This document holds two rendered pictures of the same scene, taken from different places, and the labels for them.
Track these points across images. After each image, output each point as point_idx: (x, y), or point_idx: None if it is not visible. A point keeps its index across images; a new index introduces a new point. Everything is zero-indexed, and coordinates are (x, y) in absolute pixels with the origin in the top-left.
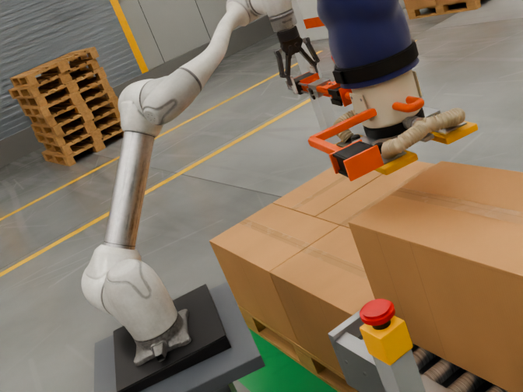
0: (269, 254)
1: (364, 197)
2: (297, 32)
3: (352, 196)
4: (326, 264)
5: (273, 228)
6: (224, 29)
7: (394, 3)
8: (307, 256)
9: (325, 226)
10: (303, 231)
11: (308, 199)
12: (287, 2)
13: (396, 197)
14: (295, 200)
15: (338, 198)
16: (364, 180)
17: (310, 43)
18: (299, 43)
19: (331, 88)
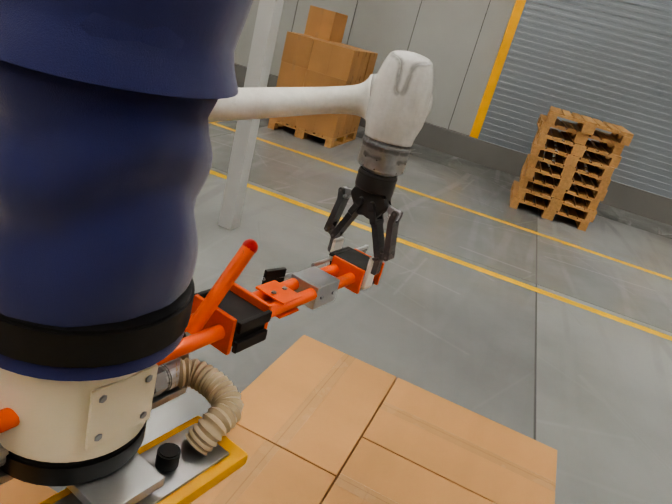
0: (261, 404)
1: (419, 493)
2: (380, 188)
3: (422, 475)
4: (225, 482)
5: (330, 393)
6: (297, 93)
7: (24, 196)
8: (251, 451)
9: (332, 457)
10: (320, 430)
11: (408, 417)
12: (389, 129)
13: None
14: (405, 402)
15: (414, 456)
16: (474, 481)
17: (392, 224)
18: (377, 208)
19: (233, 289)
